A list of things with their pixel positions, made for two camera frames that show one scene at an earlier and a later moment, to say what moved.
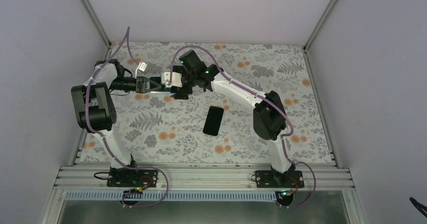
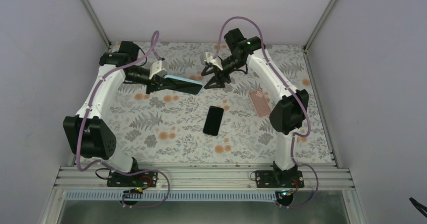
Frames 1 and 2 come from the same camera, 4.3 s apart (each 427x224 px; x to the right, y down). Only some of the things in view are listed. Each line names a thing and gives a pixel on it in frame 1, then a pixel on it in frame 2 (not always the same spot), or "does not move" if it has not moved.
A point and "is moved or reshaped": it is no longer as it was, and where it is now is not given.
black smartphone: (213, 121) does not move
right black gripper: (180, 93) to (218, 79)
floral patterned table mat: (157, 129) does not move
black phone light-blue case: (161, 89) is moved or reshaped
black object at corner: (417, 204) does not move
